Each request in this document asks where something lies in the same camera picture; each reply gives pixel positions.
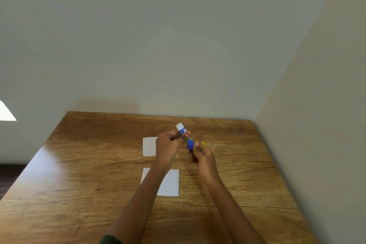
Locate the person's right hand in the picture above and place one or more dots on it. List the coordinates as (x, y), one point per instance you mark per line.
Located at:
(205, 163)

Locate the person's left hand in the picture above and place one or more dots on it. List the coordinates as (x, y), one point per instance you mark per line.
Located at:
(165, 151)

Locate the person's left fingers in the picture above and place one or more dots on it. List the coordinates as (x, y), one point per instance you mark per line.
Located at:
(172, 135)

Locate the person's right thumb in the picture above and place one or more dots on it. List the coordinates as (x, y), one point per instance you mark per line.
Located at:
(196, 146)

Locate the blue glue stick white cap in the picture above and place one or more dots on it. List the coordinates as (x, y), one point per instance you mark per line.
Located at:
(185, 137)

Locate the person's right forearm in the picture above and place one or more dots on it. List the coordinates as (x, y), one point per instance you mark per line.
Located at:
(233, 212)

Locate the person's left forearm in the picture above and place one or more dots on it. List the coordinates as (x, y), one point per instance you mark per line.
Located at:
(137, 209)

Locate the small white paper piece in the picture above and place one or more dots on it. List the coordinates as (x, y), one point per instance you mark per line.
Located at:
(149, 146)

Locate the large white paper piece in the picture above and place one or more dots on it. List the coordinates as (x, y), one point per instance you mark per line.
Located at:
(170, 184)

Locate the green sleeve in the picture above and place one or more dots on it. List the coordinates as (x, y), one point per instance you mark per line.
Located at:
(110, 240)

